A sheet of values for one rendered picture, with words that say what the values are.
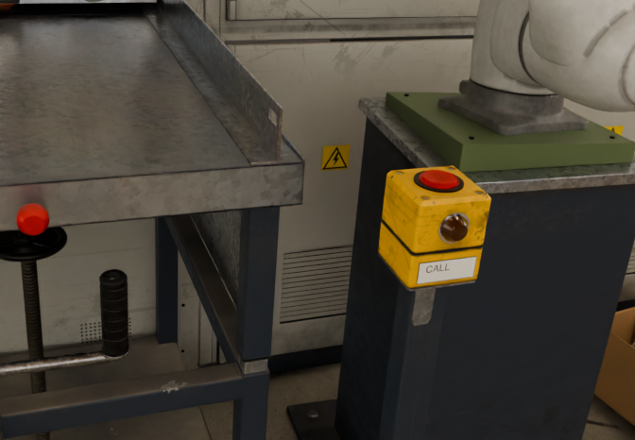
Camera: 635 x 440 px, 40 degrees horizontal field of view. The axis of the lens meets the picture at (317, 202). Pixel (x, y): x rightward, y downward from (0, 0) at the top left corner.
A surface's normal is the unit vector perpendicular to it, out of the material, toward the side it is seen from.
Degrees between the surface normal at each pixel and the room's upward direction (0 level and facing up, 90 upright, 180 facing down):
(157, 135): 0
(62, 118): 0
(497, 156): 90
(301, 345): 90
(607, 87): 113
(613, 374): 77
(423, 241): 90
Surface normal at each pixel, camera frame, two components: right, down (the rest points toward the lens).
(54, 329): 0.34, 0.43
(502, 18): -0.90, -0.04
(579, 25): -0.56, 0.37
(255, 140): 0.07, -0.90
